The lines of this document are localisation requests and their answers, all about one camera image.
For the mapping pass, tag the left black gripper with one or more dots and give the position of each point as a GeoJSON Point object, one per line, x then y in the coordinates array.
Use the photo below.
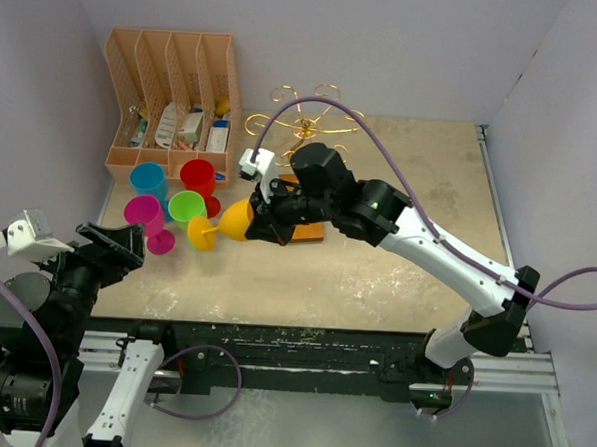
{"type": "Point", "coordinates": [126, 240]}

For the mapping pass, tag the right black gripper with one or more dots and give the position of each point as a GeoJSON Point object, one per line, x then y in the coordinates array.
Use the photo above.
{"type": "Point", "coordinates": [267, 222]}

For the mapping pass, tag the pink plastic wine glass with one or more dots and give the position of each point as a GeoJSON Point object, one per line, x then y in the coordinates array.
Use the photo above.
{"type": "Point", "coordinates": [147, 210]}

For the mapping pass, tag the blue plastic wine glass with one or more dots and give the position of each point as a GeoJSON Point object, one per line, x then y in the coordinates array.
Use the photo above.
{"type": "Point", "coordinates": [149, 178]}

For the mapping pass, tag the green plastic wine glass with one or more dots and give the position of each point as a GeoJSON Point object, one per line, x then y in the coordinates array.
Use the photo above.
{"type": "Point", "coordinates": [186, 205]}

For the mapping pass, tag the orange plastic wine glass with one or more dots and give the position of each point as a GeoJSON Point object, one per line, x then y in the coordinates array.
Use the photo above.
{"type": "Point", "coordinates": [233, 224]}

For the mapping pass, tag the red plastic wine glass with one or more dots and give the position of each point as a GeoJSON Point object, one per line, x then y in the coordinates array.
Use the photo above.
{"type": "Point", "coordinates": [199, 176]}

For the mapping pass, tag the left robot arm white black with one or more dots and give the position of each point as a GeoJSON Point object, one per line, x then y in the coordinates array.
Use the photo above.
{"type": "Point", "coordinates": [43, 318]}

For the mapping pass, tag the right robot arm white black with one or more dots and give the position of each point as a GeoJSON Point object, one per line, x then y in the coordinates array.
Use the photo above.
{"type": "Point", "coordinates": [379, 214]}

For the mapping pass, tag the wooden rack base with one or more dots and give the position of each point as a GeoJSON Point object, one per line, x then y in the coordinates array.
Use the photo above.
{"type": "Point", "coordinates": [308, 233]}

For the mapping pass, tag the white blue box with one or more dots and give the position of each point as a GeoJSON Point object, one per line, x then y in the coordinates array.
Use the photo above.
{"type": "Point", "coordinates": [218, 137]}

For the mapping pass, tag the white blister pack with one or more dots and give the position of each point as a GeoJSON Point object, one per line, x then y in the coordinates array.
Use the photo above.
{"type": "Point", "coordinates": [164, 133]}

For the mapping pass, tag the white medicine box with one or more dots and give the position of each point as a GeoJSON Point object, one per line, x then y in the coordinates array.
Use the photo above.
{"type": "Point", "coordinates": [190, 131]}

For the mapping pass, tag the yellow object in organizer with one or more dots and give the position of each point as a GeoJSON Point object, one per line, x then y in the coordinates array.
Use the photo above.
{"type": "Point", "coordinates": [223, 107]}

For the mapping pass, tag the peach plastic file organizer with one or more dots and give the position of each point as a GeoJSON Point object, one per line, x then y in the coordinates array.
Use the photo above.
{"type": "Point", "coordinates": [151, 68]}

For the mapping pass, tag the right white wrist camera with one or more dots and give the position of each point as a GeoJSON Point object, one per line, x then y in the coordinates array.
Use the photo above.
{"type": "Point", "coordinates": [260, 167]}

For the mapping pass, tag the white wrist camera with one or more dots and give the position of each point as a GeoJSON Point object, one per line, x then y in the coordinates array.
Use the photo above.
{"type": "Point", "coordinates": [260, 167]}
{"type": "Point", "coordinates": [29, 236]}

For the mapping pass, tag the gold wire glass rack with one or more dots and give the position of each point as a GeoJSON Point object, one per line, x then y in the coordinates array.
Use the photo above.
{"type": "Point", "coordinates": [303, 129]}

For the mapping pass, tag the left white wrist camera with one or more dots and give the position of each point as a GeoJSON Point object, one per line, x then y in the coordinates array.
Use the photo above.
{"type": "Point", "coordinates": [29, 236]}

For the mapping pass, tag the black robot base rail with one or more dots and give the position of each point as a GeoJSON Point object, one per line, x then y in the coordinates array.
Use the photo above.
{"type": "Point", "coordinates": [382, 364]}

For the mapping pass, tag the aluminium frame rail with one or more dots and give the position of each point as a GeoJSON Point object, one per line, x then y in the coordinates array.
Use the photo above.
{"type": "Point", "coordinates": [526, 372]}

